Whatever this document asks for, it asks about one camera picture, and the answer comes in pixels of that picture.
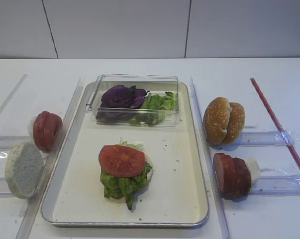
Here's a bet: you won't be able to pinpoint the clear rail of tray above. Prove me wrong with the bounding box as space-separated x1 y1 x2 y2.
15 78 84 239
190 78 231 239

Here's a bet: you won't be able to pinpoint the purple cabbage leaves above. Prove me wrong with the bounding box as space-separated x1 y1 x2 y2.
96 85 149 123

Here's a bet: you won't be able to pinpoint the white bread bun half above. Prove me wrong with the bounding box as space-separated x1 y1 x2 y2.
4 142 44 199

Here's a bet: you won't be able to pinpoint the clear channel upper left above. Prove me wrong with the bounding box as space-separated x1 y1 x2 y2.
0 136 32 150

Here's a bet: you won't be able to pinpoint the tomato slice front left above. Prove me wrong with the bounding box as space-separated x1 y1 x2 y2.
33 111 50 151

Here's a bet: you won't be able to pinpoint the sesame bun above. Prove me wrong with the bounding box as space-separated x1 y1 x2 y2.
203 97 231 144
221 103 245 145

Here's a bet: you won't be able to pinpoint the dark rear meat patties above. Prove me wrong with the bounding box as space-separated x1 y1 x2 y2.
233 157 251 198

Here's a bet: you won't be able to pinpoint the clear rail left of tray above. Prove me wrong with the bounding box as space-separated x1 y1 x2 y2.
15 78 84 239

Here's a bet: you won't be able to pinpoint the sesame bun right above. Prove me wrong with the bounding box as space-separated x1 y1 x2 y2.
221 103 245 145

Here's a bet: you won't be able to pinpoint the white pusher block right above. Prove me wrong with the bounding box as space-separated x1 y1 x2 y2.
246 158 261 185

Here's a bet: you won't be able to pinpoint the green lettuce in container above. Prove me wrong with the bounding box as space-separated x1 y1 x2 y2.
129 92 175 126

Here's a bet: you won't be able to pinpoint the clear plastic container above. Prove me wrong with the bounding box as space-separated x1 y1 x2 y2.
86 74 179 127

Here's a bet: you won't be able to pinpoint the green lettuce on bun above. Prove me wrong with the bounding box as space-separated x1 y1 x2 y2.
98 141 153 211

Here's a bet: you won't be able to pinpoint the tomato slice on bun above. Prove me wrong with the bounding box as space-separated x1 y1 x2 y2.
99 145 146 178

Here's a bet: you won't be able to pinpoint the red plastic strip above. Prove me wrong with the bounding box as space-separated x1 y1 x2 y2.
250 78 300 170

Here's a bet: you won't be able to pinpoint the clear rail right of tray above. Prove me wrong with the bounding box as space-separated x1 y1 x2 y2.
190 78 231 239

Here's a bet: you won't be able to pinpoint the sesame bun left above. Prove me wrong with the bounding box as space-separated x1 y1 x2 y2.
203 97 231 144

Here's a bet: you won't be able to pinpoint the pink meat patty slice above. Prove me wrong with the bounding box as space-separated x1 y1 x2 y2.
213 153 234 196

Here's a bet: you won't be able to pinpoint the tomato slice back left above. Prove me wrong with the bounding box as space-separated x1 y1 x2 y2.
45 113 62 150

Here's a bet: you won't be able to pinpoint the metal baking tray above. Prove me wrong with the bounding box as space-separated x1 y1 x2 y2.
41 83 209 228

